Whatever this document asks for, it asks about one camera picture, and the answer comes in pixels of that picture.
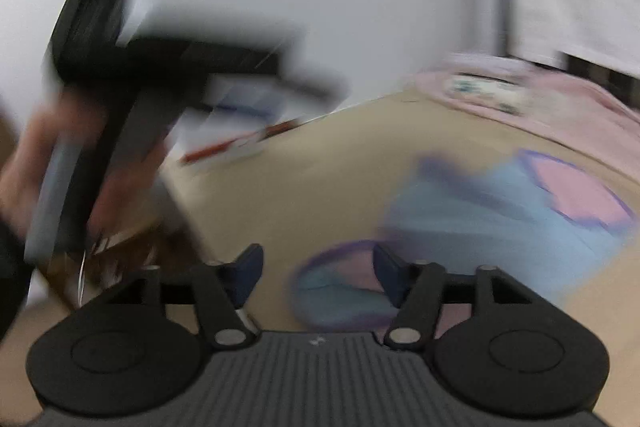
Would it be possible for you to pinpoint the red and white stick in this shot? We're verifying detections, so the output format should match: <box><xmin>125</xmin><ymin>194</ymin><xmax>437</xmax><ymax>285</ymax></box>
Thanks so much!
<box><xmin>180</xmin><ymin>119</ymin><xmax>304</xmax><ymax>165</ymax></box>

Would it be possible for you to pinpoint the person's left hand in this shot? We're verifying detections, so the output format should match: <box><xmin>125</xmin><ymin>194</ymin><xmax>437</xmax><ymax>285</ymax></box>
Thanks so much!
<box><xmin>1</xmin><ymin>91</ymin><xmax>167</xmax><ymax>241</ymax></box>

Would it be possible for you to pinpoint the blue pink purple garment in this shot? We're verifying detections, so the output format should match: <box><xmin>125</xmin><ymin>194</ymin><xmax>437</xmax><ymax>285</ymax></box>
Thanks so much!
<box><xmin>290</xmin><ymin>150</ymin><xmax>639</xmax><ymax>332</ymax></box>

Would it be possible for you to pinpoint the pink blanket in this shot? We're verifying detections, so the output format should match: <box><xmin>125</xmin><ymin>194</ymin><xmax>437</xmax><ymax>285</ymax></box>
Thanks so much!
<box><xmin>408</xmin><ymin>53</ymin><xmax>639</xmax><ymax>181</ymax></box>

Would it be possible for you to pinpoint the white floral patterned pouch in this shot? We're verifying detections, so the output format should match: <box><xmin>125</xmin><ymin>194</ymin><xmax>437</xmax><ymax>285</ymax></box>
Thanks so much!
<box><xmin>444</xmin><ymin>75</ymin><xmax>530</xmax><ymax>115</ymax></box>

